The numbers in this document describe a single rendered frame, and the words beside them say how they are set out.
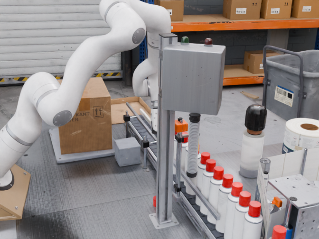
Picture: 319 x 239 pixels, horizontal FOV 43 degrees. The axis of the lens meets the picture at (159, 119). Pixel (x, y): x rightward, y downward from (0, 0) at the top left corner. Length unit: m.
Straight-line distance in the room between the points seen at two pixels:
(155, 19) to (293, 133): 0.77
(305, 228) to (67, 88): 0.87
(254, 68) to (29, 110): 4.39
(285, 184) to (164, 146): 0.40
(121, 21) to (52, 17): 4.17
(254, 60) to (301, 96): 2.03
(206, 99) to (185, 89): 0.07
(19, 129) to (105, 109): 0.48
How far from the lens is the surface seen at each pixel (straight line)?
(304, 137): 1.80
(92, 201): 1.61
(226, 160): 1.81
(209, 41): 1.20
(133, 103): 2.54
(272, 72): 3.89
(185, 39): 1.21
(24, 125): 1.51
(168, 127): 1.31
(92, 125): 1.87
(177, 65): 1.17
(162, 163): 1.35
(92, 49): 1.41
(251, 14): 5.45
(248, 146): 1.64
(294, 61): 4.28
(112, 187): 1.69
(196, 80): 1.17
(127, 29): 1.35
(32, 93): 1.51
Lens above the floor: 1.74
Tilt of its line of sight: 23 degrees down
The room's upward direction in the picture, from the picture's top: 1 degrees clockwise
